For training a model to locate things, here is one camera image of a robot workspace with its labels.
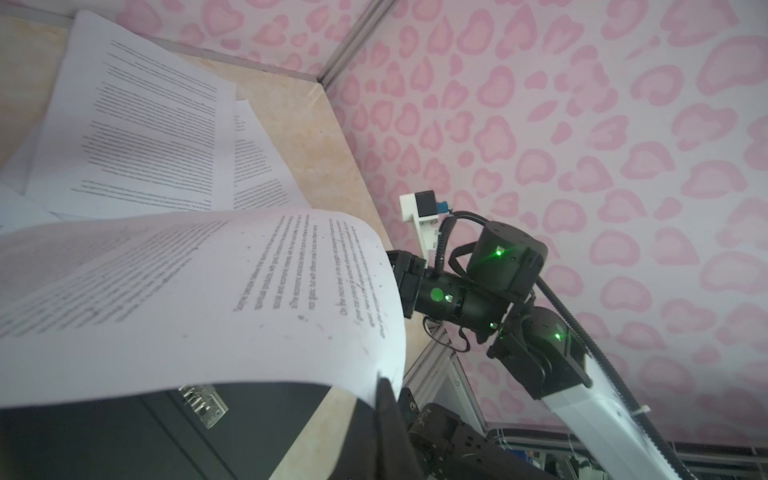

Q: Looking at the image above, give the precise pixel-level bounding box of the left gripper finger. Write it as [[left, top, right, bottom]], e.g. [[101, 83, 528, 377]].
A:
[[344, 378, 423, 480]]

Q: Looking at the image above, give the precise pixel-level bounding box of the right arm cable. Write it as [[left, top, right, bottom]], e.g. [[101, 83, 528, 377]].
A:
[[434, 209, 700, 480]]

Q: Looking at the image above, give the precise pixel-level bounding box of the right corner aluminium post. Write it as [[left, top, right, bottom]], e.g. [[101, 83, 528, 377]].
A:
[[317, 0, 399, 90]]

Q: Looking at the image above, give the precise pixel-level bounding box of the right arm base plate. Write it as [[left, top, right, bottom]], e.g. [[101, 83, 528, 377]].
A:
[[398, 386, 553, 480]]

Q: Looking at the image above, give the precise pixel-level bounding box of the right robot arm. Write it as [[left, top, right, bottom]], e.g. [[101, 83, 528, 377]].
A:
[[387, 211, 694, 479]]

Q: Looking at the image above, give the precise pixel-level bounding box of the black and white folder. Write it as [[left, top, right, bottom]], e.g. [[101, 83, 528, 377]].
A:
[[1, 383, 328, 479]]

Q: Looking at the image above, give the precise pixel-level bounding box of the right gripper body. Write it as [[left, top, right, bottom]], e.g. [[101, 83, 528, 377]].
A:
[[387, 248, 516, 345]]

